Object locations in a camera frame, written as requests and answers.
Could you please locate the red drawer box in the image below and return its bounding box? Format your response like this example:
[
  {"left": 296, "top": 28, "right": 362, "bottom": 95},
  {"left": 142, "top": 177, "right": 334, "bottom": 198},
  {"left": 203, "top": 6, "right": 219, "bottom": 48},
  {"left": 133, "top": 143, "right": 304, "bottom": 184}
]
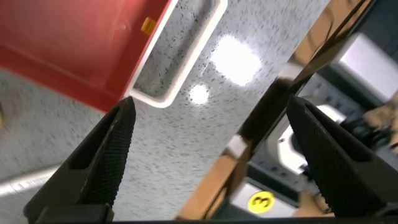
[{"left": 0, "top": 0, "right": 228, "bottom": 113}]

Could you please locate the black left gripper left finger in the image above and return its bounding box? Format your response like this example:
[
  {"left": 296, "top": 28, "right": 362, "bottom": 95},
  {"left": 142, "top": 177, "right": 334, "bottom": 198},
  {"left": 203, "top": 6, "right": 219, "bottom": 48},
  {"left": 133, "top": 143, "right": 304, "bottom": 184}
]
[{"left": 23, "top": 96, "right": 137, "bottom": 223}]

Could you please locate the yellow round number sticker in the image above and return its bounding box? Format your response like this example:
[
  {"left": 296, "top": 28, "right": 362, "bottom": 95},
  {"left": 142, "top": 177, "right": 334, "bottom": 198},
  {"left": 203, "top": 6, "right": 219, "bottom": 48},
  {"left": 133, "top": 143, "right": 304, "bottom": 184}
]
[{"left": 248, "top": 190, "right": 276, "bottom": 215}]

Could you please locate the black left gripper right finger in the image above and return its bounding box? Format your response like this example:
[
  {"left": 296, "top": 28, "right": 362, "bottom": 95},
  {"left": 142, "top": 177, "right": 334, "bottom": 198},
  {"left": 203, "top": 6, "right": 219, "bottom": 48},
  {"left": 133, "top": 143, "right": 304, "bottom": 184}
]
[{"left": 285, "top": 95, "right": 398, "bottom": 217}]

